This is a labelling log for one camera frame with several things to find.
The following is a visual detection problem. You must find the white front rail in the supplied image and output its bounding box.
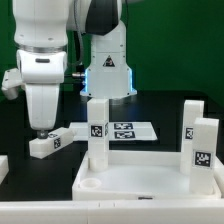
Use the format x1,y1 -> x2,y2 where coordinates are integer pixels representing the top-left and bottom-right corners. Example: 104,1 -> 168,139
0,199 -> 224,224

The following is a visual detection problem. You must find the white desk top tray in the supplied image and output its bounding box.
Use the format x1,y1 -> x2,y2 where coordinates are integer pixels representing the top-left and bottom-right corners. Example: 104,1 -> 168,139
72,150 -> 222,201

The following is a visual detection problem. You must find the white flat base plate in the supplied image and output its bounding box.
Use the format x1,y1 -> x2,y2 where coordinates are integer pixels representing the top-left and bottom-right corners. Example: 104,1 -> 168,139
69,122 -> 157,141

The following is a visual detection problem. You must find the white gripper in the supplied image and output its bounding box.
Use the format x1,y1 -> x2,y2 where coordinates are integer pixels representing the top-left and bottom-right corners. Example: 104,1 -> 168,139
1,50 -> 67,139

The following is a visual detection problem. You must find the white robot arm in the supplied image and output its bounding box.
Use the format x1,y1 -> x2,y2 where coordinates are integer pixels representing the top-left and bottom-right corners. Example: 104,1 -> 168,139
2,0 -> 136,140

